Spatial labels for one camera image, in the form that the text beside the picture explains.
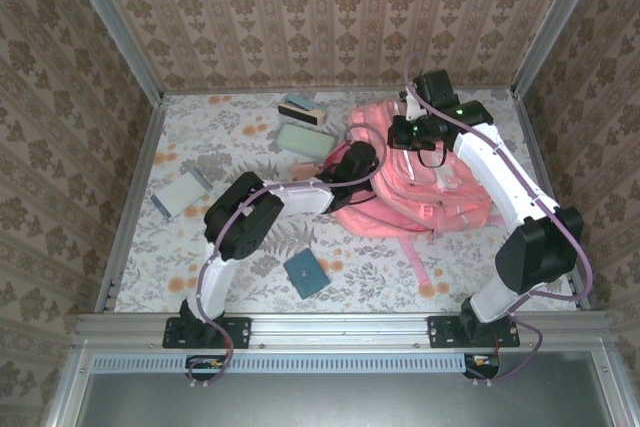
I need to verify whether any aluminium mounting rail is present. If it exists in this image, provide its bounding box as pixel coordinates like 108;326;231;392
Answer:
74;311;614;348

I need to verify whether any grey slotted cable duct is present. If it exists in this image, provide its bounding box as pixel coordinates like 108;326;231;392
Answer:
92;352;501;374

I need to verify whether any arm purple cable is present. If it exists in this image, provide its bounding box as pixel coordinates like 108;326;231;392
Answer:
188;124;387;388
403;56;596;388

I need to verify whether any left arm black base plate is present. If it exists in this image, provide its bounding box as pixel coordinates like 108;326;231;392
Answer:
162;315;252;350

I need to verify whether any light blue card pack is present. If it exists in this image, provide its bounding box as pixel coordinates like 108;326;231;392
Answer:
151;168;214;221

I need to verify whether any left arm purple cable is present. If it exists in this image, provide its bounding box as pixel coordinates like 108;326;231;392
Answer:
188;124;387;388

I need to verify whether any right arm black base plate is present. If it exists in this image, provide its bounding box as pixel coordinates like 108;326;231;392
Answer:
427;315;521;349

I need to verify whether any floral table cloth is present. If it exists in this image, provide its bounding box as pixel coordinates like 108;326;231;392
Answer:
113;89;584;313

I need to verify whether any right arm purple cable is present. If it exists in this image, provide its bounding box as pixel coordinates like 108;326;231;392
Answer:
403;56;596;388

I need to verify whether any grey metal panel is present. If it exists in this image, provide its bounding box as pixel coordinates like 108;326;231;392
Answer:
74;351;616;427

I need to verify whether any aluminium side rail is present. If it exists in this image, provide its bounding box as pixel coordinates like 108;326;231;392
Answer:
94;95;169;313
512;92;592;311

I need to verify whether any aluminium corner post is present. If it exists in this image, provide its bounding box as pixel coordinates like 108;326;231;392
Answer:
57;0;167;104
511;0;610;98

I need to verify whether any aluminium rear rail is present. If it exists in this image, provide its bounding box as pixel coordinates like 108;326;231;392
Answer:
162;84;516;97

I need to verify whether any blackboard eraser teal black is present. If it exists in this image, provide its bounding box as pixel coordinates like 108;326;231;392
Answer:
277;93;326;127

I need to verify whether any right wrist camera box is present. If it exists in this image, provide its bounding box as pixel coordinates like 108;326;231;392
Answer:
399;89;422;121

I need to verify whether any light green pencil case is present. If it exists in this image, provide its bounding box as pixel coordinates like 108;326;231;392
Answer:
276;122;335;158

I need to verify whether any teal snap wallet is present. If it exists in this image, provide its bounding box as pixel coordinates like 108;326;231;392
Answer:
282;248;331;301

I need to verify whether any pink student backpack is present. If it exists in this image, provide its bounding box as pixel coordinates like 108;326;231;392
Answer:
322;99;507;301

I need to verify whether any black cable socket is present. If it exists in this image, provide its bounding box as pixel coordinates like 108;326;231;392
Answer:
185;354;227;382
463;352;501;381

